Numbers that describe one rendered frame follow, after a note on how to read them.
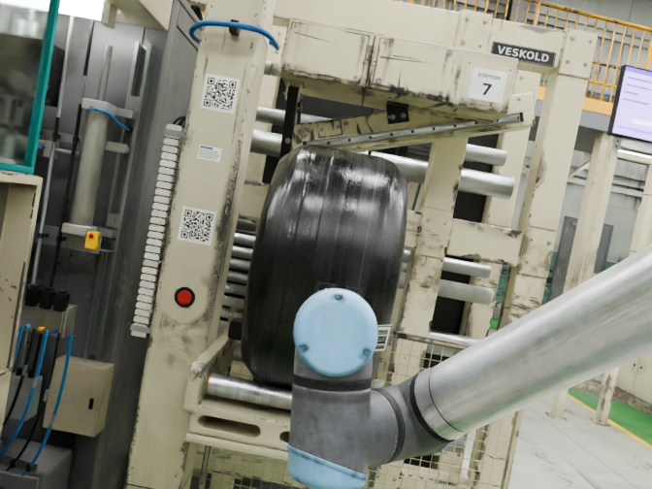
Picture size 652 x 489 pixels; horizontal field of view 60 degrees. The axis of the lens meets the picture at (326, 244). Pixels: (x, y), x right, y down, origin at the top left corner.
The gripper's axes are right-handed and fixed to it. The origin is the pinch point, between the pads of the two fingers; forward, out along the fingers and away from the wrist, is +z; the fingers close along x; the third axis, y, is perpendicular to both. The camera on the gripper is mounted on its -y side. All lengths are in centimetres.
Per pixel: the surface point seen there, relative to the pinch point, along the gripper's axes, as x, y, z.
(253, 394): 12.6, -18.3, 22.1
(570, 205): -430, 242, 982
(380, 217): -5.8, 21.2, 9.5
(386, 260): -8.3, 13.3, 8.3
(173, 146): 41, 30, 25
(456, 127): -26, 57, 60
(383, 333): -10.4, -0.2, 10.7
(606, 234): -512, 202, 995
